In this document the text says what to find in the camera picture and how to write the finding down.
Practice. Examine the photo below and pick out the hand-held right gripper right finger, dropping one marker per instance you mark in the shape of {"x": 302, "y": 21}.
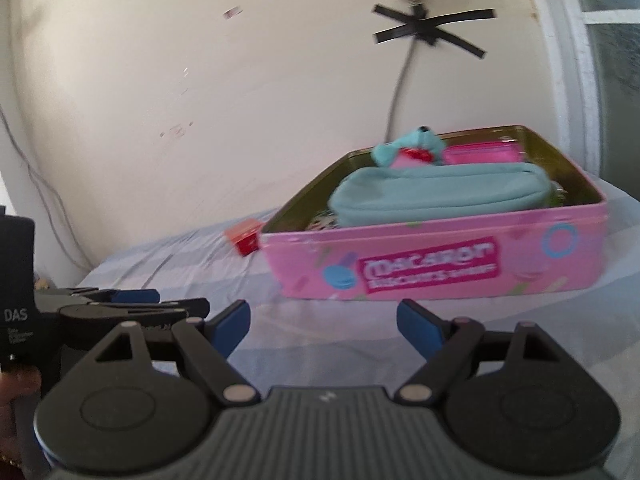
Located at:
{"x": 417, "y": 322}

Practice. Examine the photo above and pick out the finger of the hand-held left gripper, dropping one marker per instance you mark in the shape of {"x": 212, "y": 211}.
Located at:
{"x": 135, "y": 296}
{"x": 145, "y": 315}

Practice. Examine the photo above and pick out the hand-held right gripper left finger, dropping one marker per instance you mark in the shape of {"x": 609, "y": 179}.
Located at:
{"x": 231, "y": 322}

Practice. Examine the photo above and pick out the pink tin box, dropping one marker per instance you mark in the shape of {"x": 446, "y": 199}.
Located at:
{"x": 450, "y": 265}

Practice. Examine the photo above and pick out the grey-green zip pouch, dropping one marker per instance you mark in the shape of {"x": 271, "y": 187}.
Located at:
{"x": 435, "y": 195}

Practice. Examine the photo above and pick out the patterned tissue pack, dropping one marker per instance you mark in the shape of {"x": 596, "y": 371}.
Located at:
{"x": 322, "y": 222}

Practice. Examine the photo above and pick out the teal teddy bear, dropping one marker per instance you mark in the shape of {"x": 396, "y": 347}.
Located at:
{"x": 400, "y": 152}

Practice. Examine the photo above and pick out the pink shiny purse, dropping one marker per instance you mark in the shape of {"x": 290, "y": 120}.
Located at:
{"x": 480, "y": 154}

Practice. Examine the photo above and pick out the person's left hand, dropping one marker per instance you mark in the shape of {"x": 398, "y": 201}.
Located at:
{"x": 22, "y": 390}

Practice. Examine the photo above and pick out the striped bedsheet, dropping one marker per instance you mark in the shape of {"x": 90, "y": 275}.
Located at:
{"x": 175, "y": 270}

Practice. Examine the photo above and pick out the red cardboard box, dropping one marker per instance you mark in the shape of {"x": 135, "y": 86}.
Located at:
{"x": 245, "y": 240}

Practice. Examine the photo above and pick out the black tape cross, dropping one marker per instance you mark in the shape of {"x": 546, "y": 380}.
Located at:
{"x": 430, "y": 25}

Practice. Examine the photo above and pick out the white window frame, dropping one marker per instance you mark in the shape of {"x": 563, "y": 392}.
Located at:
{"x": 570, "y": 60}

